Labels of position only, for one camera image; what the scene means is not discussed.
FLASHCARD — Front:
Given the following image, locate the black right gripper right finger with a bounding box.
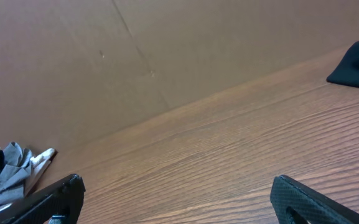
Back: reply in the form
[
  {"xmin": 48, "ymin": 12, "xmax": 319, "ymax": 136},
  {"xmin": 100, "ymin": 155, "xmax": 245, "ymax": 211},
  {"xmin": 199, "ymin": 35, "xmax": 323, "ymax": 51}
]
[{"xmin": 270, "ymin": 175, "xmax": 359, "ymax": 224}]

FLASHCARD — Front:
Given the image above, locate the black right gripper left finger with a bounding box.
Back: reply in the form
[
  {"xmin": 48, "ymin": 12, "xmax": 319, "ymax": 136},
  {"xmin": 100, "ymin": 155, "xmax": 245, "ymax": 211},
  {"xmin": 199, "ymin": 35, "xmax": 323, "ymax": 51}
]
[{"xmin": 0, "ymin": 174, "xmax": 85, "ymax": 224}]

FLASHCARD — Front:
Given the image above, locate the folded beige shirt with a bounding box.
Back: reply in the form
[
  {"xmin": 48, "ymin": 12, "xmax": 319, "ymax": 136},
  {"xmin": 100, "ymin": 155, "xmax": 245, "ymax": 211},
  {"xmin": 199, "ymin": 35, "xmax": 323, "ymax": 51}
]
[{"xmin": 0, "ymin": 148, "xmax": 56, "ymax": 211}]

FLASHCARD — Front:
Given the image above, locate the folded grey shirt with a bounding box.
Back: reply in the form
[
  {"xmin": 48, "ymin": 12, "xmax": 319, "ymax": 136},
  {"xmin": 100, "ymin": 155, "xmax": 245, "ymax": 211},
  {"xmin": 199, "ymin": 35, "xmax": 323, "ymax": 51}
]
[{"xmin": 0, "ymin": 142, "xmax": 32, "ymax": 206}]

